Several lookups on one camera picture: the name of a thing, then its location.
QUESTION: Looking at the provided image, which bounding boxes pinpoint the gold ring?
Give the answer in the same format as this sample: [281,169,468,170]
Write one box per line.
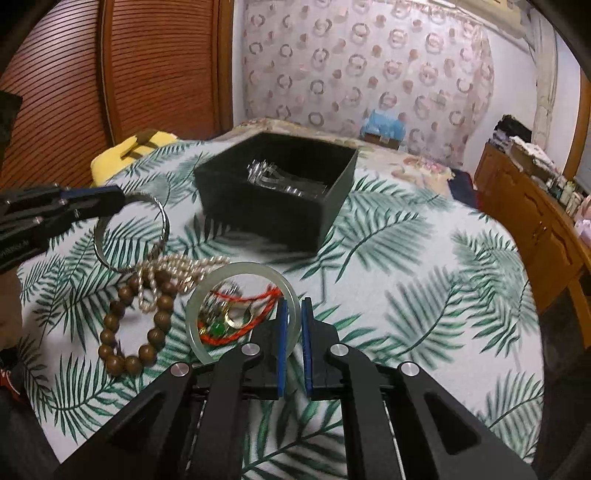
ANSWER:
[221,306,256,329]

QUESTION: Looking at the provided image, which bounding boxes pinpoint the green leaf print tablecloth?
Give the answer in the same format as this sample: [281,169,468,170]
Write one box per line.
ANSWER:
[16,138,546,480]

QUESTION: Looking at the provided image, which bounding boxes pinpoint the blue plastic bag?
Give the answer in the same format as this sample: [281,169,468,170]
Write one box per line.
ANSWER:
[362,108,408,140]

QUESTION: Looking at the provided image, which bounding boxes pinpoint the silver metal bangle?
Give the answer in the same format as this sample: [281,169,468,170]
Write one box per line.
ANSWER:
[93,194,171,273]

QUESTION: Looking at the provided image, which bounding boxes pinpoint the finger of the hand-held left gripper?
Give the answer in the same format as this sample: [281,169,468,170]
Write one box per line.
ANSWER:
[0,184,122,219]
[0,191,127,241]

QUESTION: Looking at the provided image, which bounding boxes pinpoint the brown wooden cabinet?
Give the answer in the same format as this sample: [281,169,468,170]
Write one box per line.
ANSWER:
[474,141,591,315]

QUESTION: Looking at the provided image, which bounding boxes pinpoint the yellow cloth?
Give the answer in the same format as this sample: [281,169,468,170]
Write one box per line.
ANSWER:
[90,130,177,188]

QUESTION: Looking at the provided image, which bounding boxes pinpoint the dark blue cloth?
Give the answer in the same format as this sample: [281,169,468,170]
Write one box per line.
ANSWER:
[447,167,482,209]

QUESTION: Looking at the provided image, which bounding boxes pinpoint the silver jewelry pieces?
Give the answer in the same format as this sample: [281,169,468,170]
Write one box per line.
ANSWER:
[246,159,330,199]

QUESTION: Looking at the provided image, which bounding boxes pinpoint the black jewelry box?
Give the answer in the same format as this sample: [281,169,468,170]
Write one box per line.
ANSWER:
[193,131,360,253]

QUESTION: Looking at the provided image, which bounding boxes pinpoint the white pearl necklace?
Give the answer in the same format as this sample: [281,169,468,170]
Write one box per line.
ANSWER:
[136,252,232,313]

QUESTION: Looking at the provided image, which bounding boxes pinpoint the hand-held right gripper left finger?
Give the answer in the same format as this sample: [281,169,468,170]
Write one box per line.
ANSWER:
[53,298,289,480]

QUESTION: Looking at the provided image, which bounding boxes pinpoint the pile of folded clothes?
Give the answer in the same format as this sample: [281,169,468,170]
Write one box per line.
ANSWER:
[492,115,557,178]

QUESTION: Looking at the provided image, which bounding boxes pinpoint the brown wooden bead bracelet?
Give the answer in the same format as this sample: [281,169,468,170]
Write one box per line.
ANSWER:
[98,270,179,377]

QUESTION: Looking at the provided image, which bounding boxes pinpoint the row of small bottles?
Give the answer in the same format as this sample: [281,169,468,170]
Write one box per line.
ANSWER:
[545,170,585,217]

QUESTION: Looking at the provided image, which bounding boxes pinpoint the pink patterned curtain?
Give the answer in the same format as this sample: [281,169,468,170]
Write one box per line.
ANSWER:
[242,0,496,169]

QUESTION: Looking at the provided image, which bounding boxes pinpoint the pale green jade bangle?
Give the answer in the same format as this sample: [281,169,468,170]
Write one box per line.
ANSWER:
[186,273,291,366]

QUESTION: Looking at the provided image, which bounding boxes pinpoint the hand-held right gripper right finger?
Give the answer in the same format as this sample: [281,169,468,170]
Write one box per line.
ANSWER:
[300,298,539,480]

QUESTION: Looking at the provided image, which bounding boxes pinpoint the red cord necklace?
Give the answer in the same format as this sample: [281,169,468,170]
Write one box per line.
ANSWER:
[198,285,283,348]

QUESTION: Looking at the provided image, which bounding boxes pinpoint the brown louvred wooden door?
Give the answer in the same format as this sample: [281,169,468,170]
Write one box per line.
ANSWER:
[0,0,234,193]

